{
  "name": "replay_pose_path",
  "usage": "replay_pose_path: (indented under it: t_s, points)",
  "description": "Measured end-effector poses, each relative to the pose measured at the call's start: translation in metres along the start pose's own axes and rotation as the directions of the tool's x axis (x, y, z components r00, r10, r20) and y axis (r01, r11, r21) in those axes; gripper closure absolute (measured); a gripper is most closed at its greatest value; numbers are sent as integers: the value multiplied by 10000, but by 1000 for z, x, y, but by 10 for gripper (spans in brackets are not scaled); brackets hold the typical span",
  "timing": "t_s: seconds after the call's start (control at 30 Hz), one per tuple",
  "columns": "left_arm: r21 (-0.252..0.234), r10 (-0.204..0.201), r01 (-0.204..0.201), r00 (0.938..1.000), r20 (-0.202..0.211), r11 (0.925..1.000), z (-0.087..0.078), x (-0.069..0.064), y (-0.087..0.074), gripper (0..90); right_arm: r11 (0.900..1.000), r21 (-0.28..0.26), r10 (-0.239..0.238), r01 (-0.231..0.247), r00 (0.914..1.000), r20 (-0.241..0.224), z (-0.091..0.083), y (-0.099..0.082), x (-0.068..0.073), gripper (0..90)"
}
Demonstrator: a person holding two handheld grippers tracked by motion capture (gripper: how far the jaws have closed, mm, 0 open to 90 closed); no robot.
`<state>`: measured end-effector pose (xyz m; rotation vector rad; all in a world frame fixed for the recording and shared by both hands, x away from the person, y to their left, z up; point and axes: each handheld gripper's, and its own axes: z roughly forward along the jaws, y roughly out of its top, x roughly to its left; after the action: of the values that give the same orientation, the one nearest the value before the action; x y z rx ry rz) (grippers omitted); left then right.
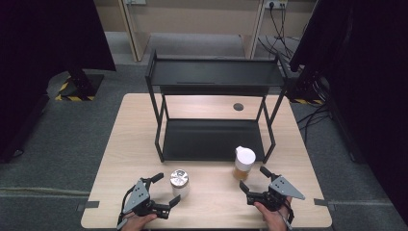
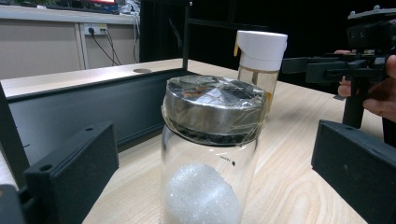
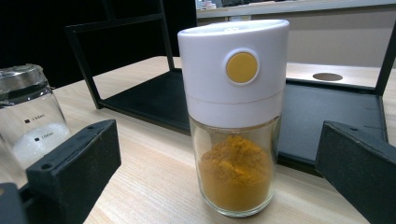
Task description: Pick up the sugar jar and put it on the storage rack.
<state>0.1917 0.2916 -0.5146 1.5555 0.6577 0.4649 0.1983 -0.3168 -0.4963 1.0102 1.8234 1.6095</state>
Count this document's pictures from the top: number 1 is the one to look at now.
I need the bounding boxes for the black cables from wall socket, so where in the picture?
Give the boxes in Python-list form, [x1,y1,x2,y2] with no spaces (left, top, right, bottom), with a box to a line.
[258,3,309,61]

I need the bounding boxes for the left hand-held gripper cable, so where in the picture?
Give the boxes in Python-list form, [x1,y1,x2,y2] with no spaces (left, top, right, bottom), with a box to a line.
[116,184,138,231]

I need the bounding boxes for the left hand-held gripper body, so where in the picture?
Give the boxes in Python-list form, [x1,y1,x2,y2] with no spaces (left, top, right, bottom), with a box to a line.
[121,178,171,223]

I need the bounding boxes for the black curtain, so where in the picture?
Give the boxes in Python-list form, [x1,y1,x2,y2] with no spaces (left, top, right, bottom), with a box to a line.
[288,0,408,225]
[0,0,116,164]

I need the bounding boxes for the glass jar with silver lid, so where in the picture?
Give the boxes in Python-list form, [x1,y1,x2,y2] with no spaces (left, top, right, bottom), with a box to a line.
[169,168,191,198]

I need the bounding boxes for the hand-held gripper cable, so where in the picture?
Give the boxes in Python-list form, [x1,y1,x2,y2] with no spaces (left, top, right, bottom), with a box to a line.
[116,184,138,231]
[278,200,295,231]

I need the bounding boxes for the orange powder jar white lid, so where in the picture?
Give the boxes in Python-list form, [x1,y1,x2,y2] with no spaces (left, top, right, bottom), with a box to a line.
[232,145,257,181]

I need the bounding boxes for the person's left hand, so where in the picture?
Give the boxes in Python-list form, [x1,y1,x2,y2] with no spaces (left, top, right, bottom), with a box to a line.
[120,213,159,231]

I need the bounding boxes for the grey floor tape strip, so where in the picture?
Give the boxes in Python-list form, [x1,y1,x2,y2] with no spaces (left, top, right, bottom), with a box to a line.
[76,200,100,212]
[313,197,336,211]

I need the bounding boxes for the black metal two-tier rack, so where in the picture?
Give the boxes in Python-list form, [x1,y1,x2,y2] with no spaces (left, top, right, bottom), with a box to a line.
[144,49,289,164]

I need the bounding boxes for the black stand base striped tape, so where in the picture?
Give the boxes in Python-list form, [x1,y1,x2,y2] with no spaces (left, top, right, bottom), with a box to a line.
[54,68,105,102]
[285,68,325,106]

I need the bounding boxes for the right hand-held gripper cable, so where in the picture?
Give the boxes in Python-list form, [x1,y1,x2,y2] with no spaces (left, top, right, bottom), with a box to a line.
[278,200,295,231]

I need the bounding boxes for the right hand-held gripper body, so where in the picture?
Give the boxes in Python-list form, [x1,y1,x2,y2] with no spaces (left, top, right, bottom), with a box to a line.
[245,174,306,213]

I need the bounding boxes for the light wooden furniture frame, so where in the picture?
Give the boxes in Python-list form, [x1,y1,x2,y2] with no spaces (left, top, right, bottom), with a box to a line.
[116,0,268,63]

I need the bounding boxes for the white wall power socket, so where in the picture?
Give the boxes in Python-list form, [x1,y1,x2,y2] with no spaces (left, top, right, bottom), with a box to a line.
[264,0,289,10]

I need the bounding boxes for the person's right hand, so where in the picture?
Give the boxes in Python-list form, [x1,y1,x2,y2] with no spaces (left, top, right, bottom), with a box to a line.
[253,195,293,231]

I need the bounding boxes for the black floor cables by curtain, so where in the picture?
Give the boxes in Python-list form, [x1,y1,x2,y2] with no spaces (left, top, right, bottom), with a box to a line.
[296,76,335,145]

